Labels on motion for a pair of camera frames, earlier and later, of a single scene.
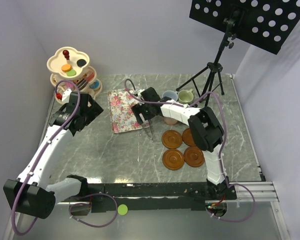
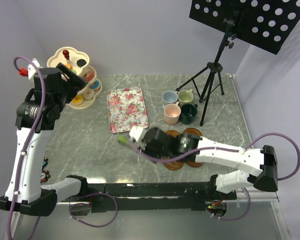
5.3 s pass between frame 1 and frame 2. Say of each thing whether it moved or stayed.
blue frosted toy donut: stayed
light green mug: stayed
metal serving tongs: moved
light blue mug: stayed
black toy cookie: stayed
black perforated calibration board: stayed
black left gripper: moved
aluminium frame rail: stayed
